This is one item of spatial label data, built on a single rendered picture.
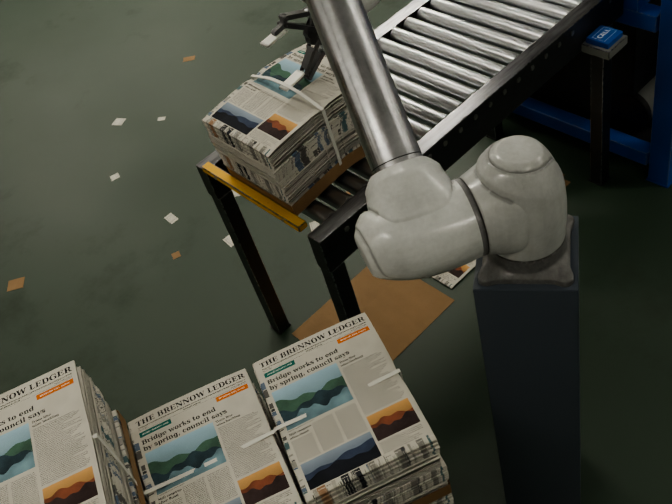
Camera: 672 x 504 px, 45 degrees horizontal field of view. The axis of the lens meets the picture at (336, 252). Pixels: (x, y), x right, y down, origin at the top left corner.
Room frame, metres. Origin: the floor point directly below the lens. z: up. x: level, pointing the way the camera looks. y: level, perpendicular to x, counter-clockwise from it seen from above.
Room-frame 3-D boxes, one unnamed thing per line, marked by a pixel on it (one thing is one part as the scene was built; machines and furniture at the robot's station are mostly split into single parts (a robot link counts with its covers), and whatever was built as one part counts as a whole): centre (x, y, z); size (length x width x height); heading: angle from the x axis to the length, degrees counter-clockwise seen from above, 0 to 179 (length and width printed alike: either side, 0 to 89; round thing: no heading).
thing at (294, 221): (1.72, 0.17, 0.81); 0.43 x 0.03 x 0.02; 31
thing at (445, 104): (2.02, -0.35, 0.77); 0.47 x 0.05 x 0.05; 31
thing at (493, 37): (2.18, -0.63, 0.77); 0.47 x 0.05 x 0.05; 31
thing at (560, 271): (1.08, -0.37, 1.03); 0.22 x 0.18 x 0.06; 156
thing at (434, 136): (1.83, -0.53, 0.74); 1.34 x 0.05 x 0.12; 121
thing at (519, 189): (1.06, -0.35, 1.17); 0.18 x 0.16 x 0.22; 93
